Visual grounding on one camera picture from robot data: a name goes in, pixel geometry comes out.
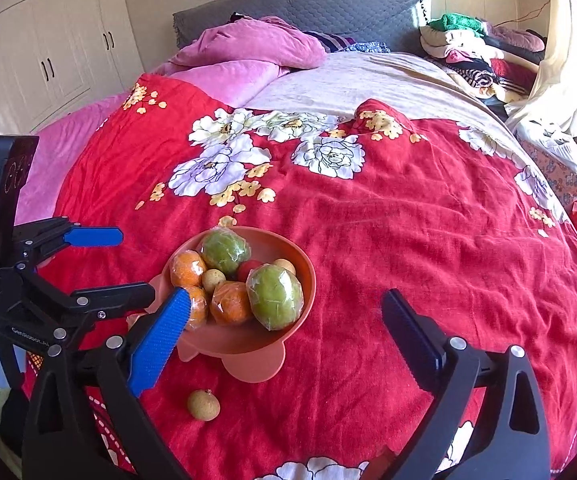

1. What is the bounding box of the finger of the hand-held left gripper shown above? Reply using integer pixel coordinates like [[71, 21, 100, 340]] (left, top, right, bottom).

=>
[[43, 282, 156, 319], [12, 216, 124, 267]]

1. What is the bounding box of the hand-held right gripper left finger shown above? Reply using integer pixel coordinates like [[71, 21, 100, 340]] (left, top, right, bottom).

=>
[[21, 287, 192, 480]]

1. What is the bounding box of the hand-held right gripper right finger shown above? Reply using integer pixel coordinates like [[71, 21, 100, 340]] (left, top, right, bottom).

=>
[[381, 289, 552, 480]]

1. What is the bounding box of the orange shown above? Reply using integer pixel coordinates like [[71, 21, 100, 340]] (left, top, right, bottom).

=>
[[181, 285, 210, 332], [210, 281, 254, 327], [169, 250, 208, 288]]

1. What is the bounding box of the orange footed plastic bowl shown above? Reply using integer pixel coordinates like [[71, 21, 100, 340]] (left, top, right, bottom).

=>
[[127, 225, 317, 383]]

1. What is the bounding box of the green citrus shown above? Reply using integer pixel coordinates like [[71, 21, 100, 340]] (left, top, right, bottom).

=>
[[246, 264, 304, 332], [197, 228, 252, 277]]

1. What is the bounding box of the red tomato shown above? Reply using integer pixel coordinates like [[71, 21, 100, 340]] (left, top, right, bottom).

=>
[[236, 259, 264, 283]]

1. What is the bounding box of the red floral blanket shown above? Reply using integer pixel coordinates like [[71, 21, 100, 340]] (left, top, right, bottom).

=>
[[21, 72, 577, 480]]

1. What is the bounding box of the dark cloth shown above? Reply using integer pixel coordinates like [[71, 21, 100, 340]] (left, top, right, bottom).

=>
[[0, 387, 34, 456]]

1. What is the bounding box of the cream wardrobe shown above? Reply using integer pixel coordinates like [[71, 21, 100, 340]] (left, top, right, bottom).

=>
[[0, 0, 144, 136]]

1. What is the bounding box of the floral patterned cloth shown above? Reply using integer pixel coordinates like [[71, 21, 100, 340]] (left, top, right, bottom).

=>
[[521, 140, 577, 211]]

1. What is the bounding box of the pink folded quilt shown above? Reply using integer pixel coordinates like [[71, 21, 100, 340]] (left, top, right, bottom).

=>
[[168, 16, 327, 70]]

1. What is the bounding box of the beige bed sheet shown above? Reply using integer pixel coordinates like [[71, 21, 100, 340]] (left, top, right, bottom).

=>
[[241, 51, 512, 126]]

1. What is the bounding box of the pile of folded clothes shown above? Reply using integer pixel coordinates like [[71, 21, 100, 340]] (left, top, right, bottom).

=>
[[419, 12, 547, 103]]

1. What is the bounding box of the blue patterned cloth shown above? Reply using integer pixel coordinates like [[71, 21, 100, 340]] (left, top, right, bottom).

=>
[[341, 41, 392, 54]]

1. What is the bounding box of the striped pillow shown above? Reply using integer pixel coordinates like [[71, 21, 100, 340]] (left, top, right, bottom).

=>
[[303, 31, 357, 53]]

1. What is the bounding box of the cream curtain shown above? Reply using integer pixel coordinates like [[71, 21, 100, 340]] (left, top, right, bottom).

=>
[[506, 0, 577, 131]]

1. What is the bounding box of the grey quilted headboard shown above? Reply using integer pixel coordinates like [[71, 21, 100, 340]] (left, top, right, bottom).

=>
[[172, 0, 432, 56]]

